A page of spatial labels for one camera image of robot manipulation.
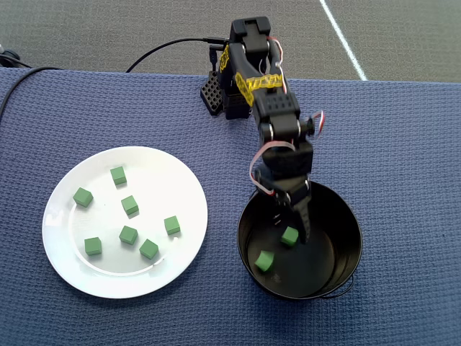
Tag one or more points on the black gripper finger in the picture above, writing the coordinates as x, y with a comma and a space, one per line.
280, 209
303, 220

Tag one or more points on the small green cube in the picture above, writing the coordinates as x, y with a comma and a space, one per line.
83, 197
264, 261
149, 249
128, 235
129, 205
171, 225
290, 236
93, 246
118, 176

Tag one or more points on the black metal bucket container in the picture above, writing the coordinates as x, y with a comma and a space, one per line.
317, 266

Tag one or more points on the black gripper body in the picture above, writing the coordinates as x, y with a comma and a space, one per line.
292, 190

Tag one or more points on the blue woven table mat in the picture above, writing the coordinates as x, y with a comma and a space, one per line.
360, 144

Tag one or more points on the white round plate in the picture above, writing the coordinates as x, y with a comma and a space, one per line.
108, 277

